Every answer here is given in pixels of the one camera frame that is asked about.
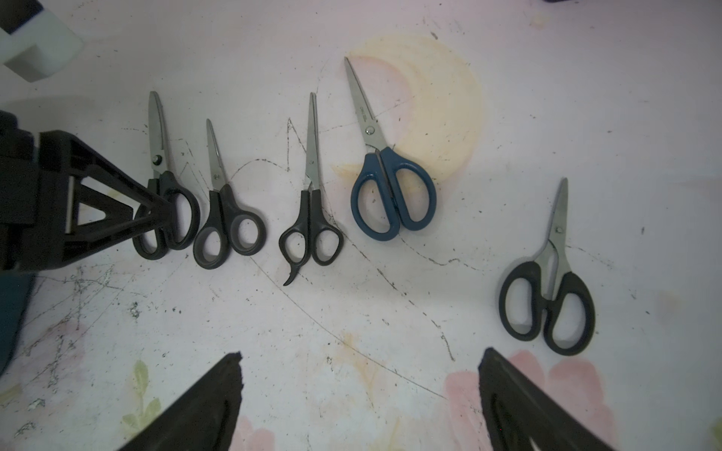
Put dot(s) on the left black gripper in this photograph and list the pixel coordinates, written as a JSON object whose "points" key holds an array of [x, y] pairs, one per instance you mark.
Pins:
{"points": [[84, 203]]}

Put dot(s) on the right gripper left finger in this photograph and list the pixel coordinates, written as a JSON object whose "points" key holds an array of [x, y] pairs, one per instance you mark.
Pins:
{"points": [[203, 418]]}

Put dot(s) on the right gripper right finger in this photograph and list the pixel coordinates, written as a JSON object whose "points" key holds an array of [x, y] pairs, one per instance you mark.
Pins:
{"points": [[520, 416]]}

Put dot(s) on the teal plastic storage box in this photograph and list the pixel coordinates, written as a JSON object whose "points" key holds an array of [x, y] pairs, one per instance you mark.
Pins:
{"points": [[16, 292]]}

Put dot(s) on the small black hooked scissors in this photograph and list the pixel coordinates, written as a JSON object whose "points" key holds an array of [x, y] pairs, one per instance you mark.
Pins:
{"points": [[311, 222]]}

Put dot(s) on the blue handled scissors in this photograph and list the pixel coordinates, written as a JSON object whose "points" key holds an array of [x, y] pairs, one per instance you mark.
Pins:
{"points": [[381, 165]]}

